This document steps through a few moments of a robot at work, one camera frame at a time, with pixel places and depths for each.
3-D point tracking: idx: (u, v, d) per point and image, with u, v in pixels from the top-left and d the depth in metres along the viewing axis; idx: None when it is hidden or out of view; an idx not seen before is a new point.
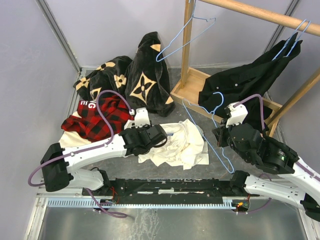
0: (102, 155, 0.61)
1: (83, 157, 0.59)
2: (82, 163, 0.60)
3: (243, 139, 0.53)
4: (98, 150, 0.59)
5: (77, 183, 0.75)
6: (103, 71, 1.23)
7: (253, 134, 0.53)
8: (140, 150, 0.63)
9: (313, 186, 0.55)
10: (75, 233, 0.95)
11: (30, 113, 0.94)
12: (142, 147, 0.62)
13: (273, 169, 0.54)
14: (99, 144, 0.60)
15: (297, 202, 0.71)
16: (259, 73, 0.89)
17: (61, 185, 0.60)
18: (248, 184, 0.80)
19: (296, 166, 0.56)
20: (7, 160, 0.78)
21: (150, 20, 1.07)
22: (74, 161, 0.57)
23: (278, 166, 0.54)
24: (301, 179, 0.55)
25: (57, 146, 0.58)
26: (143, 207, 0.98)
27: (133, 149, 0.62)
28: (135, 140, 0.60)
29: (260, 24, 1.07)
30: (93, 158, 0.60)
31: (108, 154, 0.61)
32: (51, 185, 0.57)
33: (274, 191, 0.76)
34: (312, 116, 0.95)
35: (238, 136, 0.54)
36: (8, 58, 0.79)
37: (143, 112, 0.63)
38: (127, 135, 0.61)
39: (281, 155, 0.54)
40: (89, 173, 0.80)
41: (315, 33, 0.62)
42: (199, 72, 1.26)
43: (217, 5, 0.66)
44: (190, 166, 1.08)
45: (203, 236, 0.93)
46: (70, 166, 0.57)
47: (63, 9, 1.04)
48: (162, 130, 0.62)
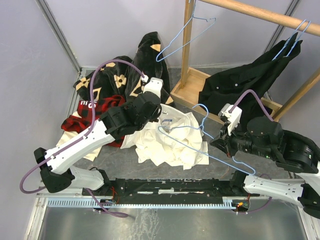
0: (84, 149, 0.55)
1: (65, 156, 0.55)
2: (69, 162, 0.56)
3: (263, 133, 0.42)
4: (78, 145, 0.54)
5: (78, 183, 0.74)
6: (102, 71, 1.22)
7: (274, 125, 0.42)
8: (130, 130, 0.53)
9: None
10: (75, 233, 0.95)
11: (30, 113, 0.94)
12: (130, 125, 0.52)
13: (298, 167, 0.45)
14: (78, 137, 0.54)
15: (296, 200, 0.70)
16: (259, 73, 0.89)
17: (63, 184, 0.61)
18: (247, 183, 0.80)
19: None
20: (7, 160, 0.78)
21: (150, 20, 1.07)
22: (58, 163, 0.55)
23: (304, 163, 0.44)
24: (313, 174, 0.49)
25: (39, 152, 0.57)
26: (143, 207, 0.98)
27: (120, 131, 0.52)
28: (121, 118, 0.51)
29: (260, 24, 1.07)
30: (77, 155, 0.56)
31: (92, 145, 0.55)
32: (52, 187, 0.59)
33: (273, 190, 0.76)
34: (312, 116, 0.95)
35: (256, 129, 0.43)
36: (8, 58, 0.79)
37: (157, 84, 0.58)
38: (110, 115, 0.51)
39: (307, 152, 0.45)
40: (87, 172, 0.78)
41: (315, 33, 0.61)
42: (199, 72, 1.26)
43: (217, 5, 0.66)
44: (190, 166, 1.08)
45: (203, 236, 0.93)
46: (55, 168, 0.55)
47: (63, 9, 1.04)
48: (152, 98, 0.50)
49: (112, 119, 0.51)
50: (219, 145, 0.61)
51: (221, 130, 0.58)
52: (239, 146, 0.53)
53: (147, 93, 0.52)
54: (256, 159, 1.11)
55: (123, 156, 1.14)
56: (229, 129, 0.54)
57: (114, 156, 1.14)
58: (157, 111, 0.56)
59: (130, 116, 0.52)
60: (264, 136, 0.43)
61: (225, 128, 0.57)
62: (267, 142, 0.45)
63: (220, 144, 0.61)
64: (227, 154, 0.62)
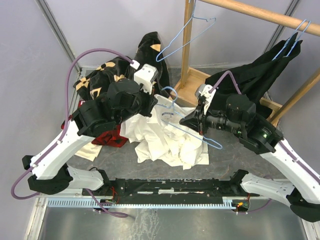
0: (64, 153, 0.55)
1: (46, 163, 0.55)
2: (53, 168, 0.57)
3: (238, 109, 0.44)
4: (56, 150, 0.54)
5: (76, 184, 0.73)
6: (102, 71, 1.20)
7: (249, 105, 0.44)
8: (106, 127, 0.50)
9: (294, 171, 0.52)
10: (75, 233, 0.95)
11: (30, 113, 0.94)
12: (106, 122, 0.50)
13: (254, 146, 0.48)
14: (54, 143, 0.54)
15: (284, 197, 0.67)
16: (259, 73, 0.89)
17: (60, 185, 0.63)
18: (243, 180, 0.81)
19: (278, 146, 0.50)
20: (7, 160, 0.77)
21: (150, 20, 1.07)
22: (40, 171, 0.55)
23: (260, 143, 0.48)
24: (283, 161, 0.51)
25: (25, 160, 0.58)
26: (143, 207, 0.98)
27: (94, 128, 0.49)
28: (95, 114, 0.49)
29: (260, 24, 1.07)
30: (58, 160, 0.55)
31: (71, 147, 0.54)
32: (49, 190, 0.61)
33: (267, 187, 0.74)
34: (312, 116, 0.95)
35: (234, 104, 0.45)
36: (8, 58, 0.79)
37: (149, 73, 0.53)
38: (84, 111, 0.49)
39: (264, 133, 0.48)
40: (87, 173, 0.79)
41: (315, 33, 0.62)
42: (199, 72, 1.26)
43: (217, 5, 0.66)
44: (190, 166, 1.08)
45: (203, 236, 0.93)
46: (39, 176, 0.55)
47: (63, 9, 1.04)
48: (128, 88, 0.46)
49: (86, 114, 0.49)
50: (192, 124, 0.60)
51: (197, 109, 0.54)
52: (213, 125, 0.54)
53: (123, 82, 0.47)
54: (255, 159, 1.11)
55: (123, 156, 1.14)
56: (205, 109, 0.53)
57: (115, 156, 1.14)
58: (145, 93, 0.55)
59: (105, 111, 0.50)
60: (238, 112, 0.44)
61: (200, 108, 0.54)
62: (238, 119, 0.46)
63: (193, 124, 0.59)
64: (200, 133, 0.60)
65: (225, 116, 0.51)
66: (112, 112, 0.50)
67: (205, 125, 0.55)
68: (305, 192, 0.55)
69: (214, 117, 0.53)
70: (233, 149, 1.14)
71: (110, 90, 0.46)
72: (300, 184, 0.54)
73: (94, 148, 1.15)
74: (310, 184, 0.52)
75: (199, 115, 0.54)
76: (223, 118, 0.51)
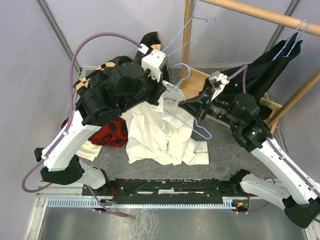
0: (71, 145, 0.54)
1: (56, 155, 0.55)
2: (62, 160, 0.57)
3: (243, 109, 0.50)
4: (63, 141, 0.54)
5: (84, 178, 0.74)
6: (102, 71, 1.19)
7: (254, 107, 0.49)
8: (110, 114, 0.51)
9: (280, 168, 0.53)
10: (75, 233, 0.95)
11: (30, 113, 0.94)
12: (110, 109, 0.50)
13: (243, 142, 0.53)
14: (61, 135, 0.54)
15: (280, 200, 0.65)
16: (259, 73, 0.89)
17: (73, 175, 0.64)
18: (243, 179, 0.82)
19: (266, 143, 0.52)
20: (7, 160, 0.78)
21: (150, 19, 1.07)
22: (51, 163, 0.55)
23: (249, 140, 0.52)
24: (269, 157, 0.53)
25: (36, 152, 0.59)
26: (143, 207, 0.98)
27: (98, 116, 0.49)
28: (99, 102, 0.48)
29: (260, 24, 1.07)
30: (66, 152, 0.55)
31: (78, 138, 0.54)
32: (63, 180, 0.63)
33: (264, 189, 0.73)
34: (312, 116, 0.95)
35: (241, 103, 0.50)
36: (8, 58, 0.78)
37: (157, 58, 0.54)
38: (87, 98, 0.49)
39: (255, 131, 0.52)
40: (93, 170, 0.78)
41: (315, 33, 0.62)
42: (198, 73, 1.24)
43: (217, 5, 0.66)
44: (180, 161, 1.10)
45: (203, 236, 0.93)
46: (50, 168, 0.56)
47: (63, 9, 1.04)
48: (131, 71, 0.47)
49: (89, 102, 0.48)
50: (192, 108, 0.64)
51: (205, 94, 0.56)
52: (215, 113, 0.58)
53: (124, 67, 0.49)
54: (255, 159, 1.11)
55: (123, 156, 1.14)
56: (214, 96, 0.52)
57: (114, 156, 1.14)
58: (153, 80, 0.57)
59: (109, 98, 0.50)
60: (243, 111, 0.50)
61: (208, 94, 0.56)
62: (240, 116, 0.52)
63: (193, 107, 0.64)
64: (198, 118, 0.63)
65: (228, 109, 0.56)
66: (117, 100, 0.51)
67: (206, 112, 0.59)
68: (294, 193, 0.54)
69: (217, 107, 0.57)
70: (233, 149, 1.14)
71: (113, 75, 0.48)
72: (288, 183, 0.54)
73: (94, 148, 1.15)
74: (296, 182, 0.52)
75: (206, 100, 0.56)
76: (225, 110, 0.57)
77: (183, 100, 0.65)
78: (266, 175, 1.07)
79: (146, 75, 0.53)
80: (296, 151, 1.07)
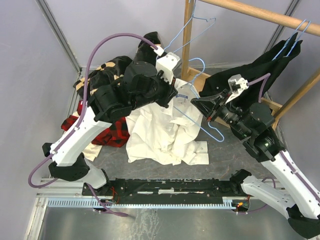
0: (81, 140, 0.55)
1: (65, 150, 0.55)
2: (70, 155, 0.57)
3: (259, 120, 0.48)
4: (74, 136, 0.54)
5: (86, 177, 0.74)
6: (102, 71, 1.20)
7: (269, 119, 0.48)
8: (122, 112, 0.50)
9: (292, 182, 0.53)
10: (75, 233, 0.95)
11: (30, 113, 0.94)
12: (122, 106, 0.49)
13: (255, 153, 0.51)
14: (71, 130, 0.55)
15: (284, 209, 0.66)
16: (259, 73, 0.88)
17: (79, 172, 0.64)
18: (245, 181, 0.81)
19: (278, 156, 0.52)
20: (7, 160, 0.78)
21: (150, 20, 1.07)
22: (60, 157, 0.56)
23: (260, 151, 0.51)
24: (281, 170, 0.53)
25: (44, 147, 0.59)
26: (143, 207, 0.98)
27: (110, 114, 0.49)
28: (112, 99, 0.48)
29: (260, 24, 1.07)
30: (76, 148, 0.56)
31: (88, 134, 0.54)
32: (70, 176, 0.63)
33: (267, 194, 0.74)
34: (312, 116, 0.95)
35: (256, 114, 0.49)
36: (8, 58, 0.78)
37: (172, 61, 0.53)
38: (100, 95, 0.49)
39: (267, 142, 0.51)
40: (94, 170, 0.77)
41: (315, 33, 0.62)
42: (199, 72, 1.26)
43: (217, 5, 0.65)
44: (179, 161, 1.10)
45: (203, 236, 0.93)
46: (59, 162, 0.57)
47: (63, 9, 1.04)
48: (145, 71, 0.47)
49: (101, 99, 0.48)
50: (204, 107, 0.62)
51: (221, 95, 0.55)
52: (226, 118, 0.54)
53: (139, 65, 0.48)
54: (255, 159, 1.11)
55: (123, 156, 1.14)
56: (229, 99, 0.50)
57: (115, 156, 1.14)
58: (166, 82, 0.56)
59: (122, 96, 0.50)
60: (257, 122, 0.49)
61: (224, 95, 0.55)
62: (253, 127, 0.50)
63: (205, 107, 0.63)
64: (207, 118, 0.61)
65: (241, 117, 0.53)
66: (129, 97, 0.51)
67: (217, 114, 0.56)
68: (302, 207, 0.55)
69: (230, 112, 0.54)
70: (233, 149, 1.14)
71: (126, 74, 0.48)
72: (297, 196, 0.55)
73: (94, 148, 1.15)
74: (306, 197, 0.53)
75: (220, 102, 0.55)
76: (237, 116, 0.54)
77: (196, 97, 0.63)
78: (266, 175, 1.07)
79: (158, 77, 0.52)
80: (296, 151, 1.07)
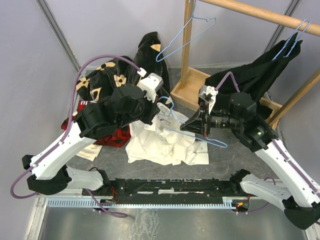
0: (65, 154, 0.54)
1: (47, 164, 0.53)
2: (51, 170, 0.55)
3: (239, 105, 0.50)
4: (58, 150, 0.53)
5: (74, 185, 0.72)
6: (102, 71, 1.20)
7: (250, 103, 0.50)
8: (108, 130, 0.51)
9: (285, 170, 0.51)
10: (75, 233, 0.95)
11: (30, 113, 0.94)
12: (108, 124, 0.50)
13: (248, 142, 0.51)
14: (56, 143, 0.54)
15: (280, 201, 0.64)
16: (259, 73, 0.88)
17: (59, 186, 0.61)
18: (243, 179, 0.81)
19: (271, 145, 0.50)
20: (7, 160, 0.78)
21: (150, 20, 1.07)
22: (40, 171, 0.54)
23: (254, 140, 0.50)
24: (273, 158, 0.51)
25: (25, 159, 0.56)
26: (143, 207, 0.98)
27: (96, 131, 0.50)
28: (97, 117, 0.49)
29: (260, 23, 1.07)
30: (59, 161, 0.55)
31: (73, 149, 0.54)
32: (48, 191, 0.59)
33: (264, 189, 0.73)
34: (312, 116, 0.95)
35: (236, 100, 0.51)
36: (8, 58, 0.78)
37: (154, 82, 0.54)
38: (87, 113, 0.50)
39: (260, 131, 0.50)
40: (86, 174, 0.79)
41: (315, 32, 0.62)
42: (199, 72, 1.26)
43: (217, 5, 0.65)
44: (179, 161, 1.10)
45: (203, 236, 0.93)
46: (38, 177, 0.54)
47: (63, 10, 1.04)
48: (132, 93, 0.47)
49: (88, 117, 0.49)
50: (195, 127, 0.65)
51: (201, 110, 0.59)
52: (217, 124, 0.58)
53: (127, 87, 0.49)
54: (255, 159, 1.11)
55: (123, 156, 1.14)
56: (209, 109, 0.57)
57: (114, 156, 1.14)
58: (148, 101, 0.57)
59: (108, 114, 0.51)
60: (239, 107, 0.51)
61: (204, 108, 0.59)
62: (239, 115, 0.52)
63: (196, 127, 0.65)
64: (204, 134, 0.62)
65: (229, 115, 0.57)
66: (115, 116, 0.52)
67: (209, 125, 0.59)
68: (297, 196, 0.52)
69: (218, 117, 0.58)
70: (233, 149, 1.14)
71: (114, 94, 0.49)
72: (291, 186, 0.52)
73: (94, 148, 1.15)
74: (300, 185, 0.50)
75: (204, 114, 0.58)
76: (226, 117, 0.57)
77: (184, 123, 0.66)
78: (266, 175, 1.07)
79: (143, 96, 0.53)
80: (296, 151, 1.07)
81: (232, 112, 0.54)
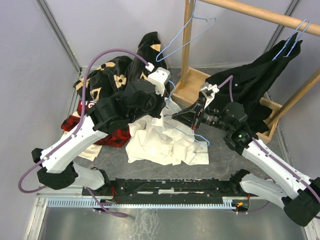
0: (76, 148, 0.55)
1: (58, 157, 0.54)
2: (62, 163, 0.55)
3: (233, 116, 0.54)
4: (69, 143, 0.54)
5: (80, 182, 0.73)
6: (102, 71, 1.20)
7: (242, 114, 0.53)
8: (120, 125, 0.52)
9: (267, 164, 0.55)
10: (75, 233, 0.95)
11: (30, 113, 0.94)
12: (121, 119, 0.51)
13: (232, 145, 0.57)
14: (67, 137, 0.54)
15: (279, 199, 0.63)
16: (258, 73, 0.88)
17: (66, 181, 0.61)
18: (243, 179, 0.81)
19: (252, 144, 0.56)
20: (7, 159, 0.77)
21: (150, 20, 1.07)
22: (51, 164, 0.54)
23: (238, 144, 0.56)
24: (255, 155, 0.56)
25: (35, 152, 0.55)
26: (143, 207, 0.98)
27: (109, 125, 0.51)
28: (111, 111, 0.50)
29: (260, 24, 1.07)
30: (69, 155, 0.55)
31: (83, 143, 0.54)
32: (57, 184, 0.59)
33: (263, 188, 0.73)
34: (312, 117, 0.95)
35: (231, 111, 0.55)
36: (7, 58, 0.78)
37: (162, 75, 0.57)
38: (100, 108, 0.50)
39: (243, 137, 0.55)
40: (90, 172, 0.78)
41: (315, 32, 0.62)
42: (199, 72, 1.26)
43: (217, 5, 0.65)
44: (179, 161, 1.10)
45: (203, 236, 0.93)
46: (49, 169, 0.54)
47: (63, 9, 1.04)
48: (145, 87, 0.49)
49: (102, 111, 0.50)
50: (186, 118, 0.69)
51: (198, 104, 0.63)
52: (208, 121, 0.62)
53: (138, 82, 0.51)
54: None
55: (123, 156, 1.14)
56: (206, 104, 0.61)
57: (114, 156, 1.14)
58: (157, 95, 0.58)
59: (121, 109, 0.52)
60: (232, 118, 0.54)
61: (200, 104, 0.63)
62: (230, 122, 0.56)
63: (187, 118, 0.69)
64: (193, 127, 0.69)
65: (220, 117, 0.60)
66: (127, 110, 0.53)
67: (200, 120, 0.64)
68: (285, 187, 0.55)
69: (210, 115, 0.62)
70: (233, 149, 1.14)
71: (127, 89, 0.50)
72: (278, 178, 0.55)
73: (94, 148, 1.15)
74: (284, 175, 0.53)
75: (200, 108, 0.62)
76: (217, 118, 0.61)
77: (177, 113, 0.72)
78: (266, 175, 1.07)
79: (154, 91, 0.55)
80: (296, 151, 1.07)
81: (223, 117, 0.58)
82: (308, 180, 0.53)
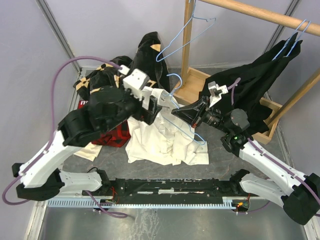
0: (50, 164, 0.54)
1: (33, 173, 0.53)
2: (40, 178, 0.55)
3: (237, 124, 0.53)
4: (42, 160, 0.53)
5: (71, 188, 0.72)
6: (102, 71, 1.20)
7: (245, 122, 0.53)
8: (91, 137, 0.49)
9: (263, 163, 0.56)
10: (75, 233, 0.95)
11: (30, 113, 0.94)
12: (91, 131, 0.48)
13: (228, 147, 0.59)
14: (40, 153, 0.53)
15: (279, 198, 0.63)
16: (259, 73, 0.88)
17: (50, 192, 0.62)
18: (243, 179, 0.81)
19: (247, 144, 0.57)
20: (7, 160, 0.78)
21: (150, 20, 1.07)
22: (27, 180, 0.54)
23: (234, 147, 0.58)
24: (251, 155, 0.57)
25: (14, 167, 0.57)
26: (143, 207, 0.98)
27: (79, 138, 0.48)
28: (80, 124, 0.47)
29: (260, 24, 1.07)
30: (45, 170, 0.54)
31: (56, 158, 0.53)
32: (40, 196, 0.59)
33: (263, 187, 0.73)
34: (312, 116, 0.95)
35: (235, 118, 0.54)
36: (8, 58, 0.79)
37: (138, 80, 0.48)
38: (70, 121, 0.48)
39: (240, 141, 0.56)
40: (83, 177, 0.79)
41: (315, 33, 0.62)
42: (199, 72, 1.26)
43: (217, 5, 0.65)
44: (179, 161, 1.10)
45: (203, 236, 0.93)
46: (26, 185, 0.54)
47: (63, 10, 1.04)
48: (110, 96, 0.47)
49: (71, 125, 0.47)
50: (187, 116, 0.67)
51: (204, 102, 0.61)
52: (209, 121, 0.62)
53: (105, 90, 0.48)
54: None
55: (123, 156, 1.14)
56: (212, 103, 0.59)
57: (115, 156, 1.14)
58: (136, 98, 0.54)
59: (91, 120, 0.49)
60: (234, 125, 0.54)
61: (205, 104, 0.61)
62: (230, 128, 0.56)
63: (188, 115, 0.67)
64: (193, 125, 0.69)
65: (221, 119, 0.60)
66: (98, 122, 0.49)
67: (202, 119, 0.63)
68: (282, 185, 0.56)
69: (212, 115, 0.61)
70: None
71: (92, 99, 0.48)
72: (274, 176, 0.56)
73: (94, 148, 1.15)
74: (279, 173, 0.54)
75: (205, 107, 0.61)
76: (218, 120, 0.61)
77: (177, 108, 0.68)
78: None
79: (126, 97, 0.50)
80: (296, 151, 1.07)
81: (225, 121, 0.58)
82: (303, 176, 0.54)
